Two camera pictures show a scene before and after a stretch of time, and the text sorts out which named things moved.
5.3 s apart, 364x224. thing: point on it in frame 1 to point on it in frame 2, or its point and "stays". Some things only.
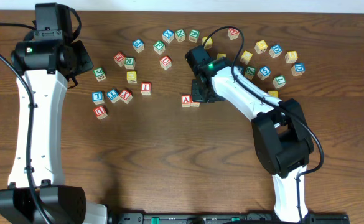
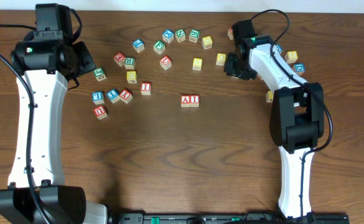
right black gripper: [201, 93] to [233, 66]
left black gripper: [84, 58] stays
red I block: [195, 104] stays
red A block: [186, 101] stays
